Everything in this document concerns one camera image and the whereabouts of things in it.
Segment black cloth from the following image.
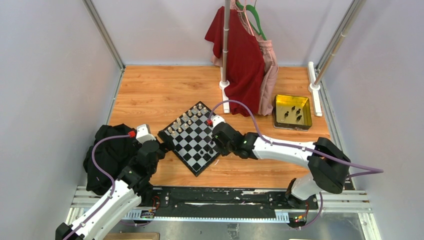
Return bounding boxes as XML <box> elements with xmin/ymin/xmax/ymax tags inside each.
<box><xmin>83</xmin><ymin>124</ymin><xmax>141</xmax><ymax>196</ymax></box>

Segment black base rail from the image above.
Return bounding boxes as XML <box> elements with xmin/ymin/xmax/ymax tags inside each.
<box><xmin>139</xmin><ymin>186</ymin><xmax>319</xmax><ymax>220</ymax></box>

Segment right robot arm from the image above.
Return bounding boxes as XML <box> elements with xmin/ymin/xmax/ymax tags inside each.
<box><xmin>208</xmin><ymin>115</ymin><xmax>351</xmax><ymax>209</ymax></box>

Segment red shirt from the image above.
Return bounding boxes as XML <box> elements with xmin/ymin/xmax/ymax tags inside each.
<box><xmin>204</xmin><ymin>6</ymin><xmax>265</xmax><ymax>117</ymax></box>

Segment green hanger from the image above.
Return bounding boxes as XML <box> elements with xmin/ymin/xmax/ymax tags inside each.
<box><xmin>235</xmin><ymin>0</ymin><xmax>267</xmax><ymax>41</ymax></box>

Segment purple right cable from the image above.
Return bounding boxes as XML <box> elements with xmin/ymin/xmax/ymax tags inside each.
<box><xmin>208</xmin><ymin>99</ymin><xmax>384</xmax><ymax>229</ymax></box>

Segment purple cable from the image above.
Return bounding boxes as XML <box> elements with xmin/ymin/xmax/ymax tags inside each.
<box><xmin>208</xmin><ymin>99</ymin><xmax>384</xmax><ymax>229</ymax></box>
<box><xmin>62</xmin><ymin>134</ymin><xmax>137</xmax><ymax>240</ymax></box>

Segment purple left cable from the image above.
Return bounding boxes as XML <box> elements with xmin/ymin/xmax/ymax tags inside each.
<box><xmin>62</xmin><ymin>134</ymin><xmax>137</xmax><ymax>240</ymax></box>

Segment yellow tray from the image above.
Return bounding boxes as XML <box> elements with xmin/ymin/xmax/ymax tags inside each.
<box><xmin>273</xmin><ymin>94</ymin><xmax>312</xmax><ymax>131</ymax></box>

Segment white rack base foot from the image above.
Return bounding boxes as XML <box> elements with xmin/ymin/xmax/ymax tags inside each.
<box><xmin>219</xmin><ymin>67</ymin><xmax>231</xmax><ymax>114</ymax></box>

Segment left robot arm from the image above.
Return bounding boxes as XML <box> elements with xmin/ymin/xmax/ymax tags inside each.
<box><xmin>55</xmin><ymin>124</ymin><xmax>175</xmax><ymax>240</ymax></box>

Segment pink garment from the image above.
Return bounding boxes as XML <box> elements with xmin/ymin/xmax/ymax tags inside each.
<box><xmin>230</xmin><ymin>0</ymin><xmax>279</xmax><ymax>116</ymax></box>

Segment black and white chessboard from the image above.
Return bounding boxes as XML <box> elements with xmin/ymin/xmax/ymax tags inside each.
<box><xmin>161</xmin><ymin>101</ymin><xmax>221</xmax><ymax>177</ymax></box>

